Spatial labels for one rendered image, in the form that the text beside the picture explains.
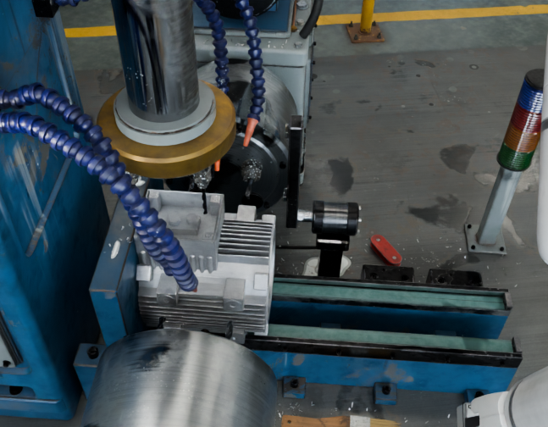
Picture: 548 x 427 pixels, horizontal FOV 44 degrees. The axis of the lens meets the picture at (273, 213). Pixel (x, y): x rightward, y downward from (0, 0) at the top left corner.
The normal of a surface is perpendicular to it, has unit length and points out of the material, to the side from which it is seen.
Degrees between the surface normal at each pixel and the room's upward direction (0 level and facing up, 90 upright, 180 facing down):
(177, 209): 0
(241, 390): 43
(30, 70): 90
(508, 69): 0
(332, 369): 90
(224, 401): 32
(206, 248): 90
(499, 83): 0
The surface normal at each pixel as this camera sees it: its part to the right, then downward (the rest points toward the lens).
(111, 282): 0.01, -0.69
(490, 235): -0.07, 0.72
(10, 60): 1.00, 0.06
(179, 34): 0.70, 0.52
